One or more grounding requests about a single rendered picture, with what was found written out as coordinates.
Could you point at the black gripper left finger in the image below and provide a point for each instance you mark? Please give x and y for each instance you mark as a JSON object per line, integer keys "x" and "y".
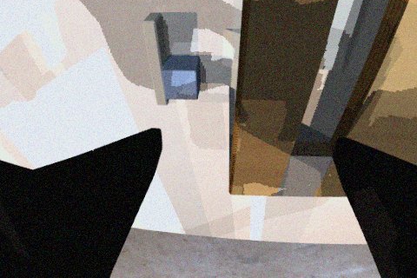
{"x": 70, "y": 219}

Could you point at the small blue block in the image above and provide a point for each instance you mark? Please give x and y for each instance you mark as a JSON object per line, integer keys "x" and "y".
{"x": 181, "y": 77}

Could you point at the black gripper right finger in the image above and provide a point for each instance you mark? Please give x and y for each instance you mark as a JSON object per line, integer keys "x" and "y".
{"x": 382, "y": 191}

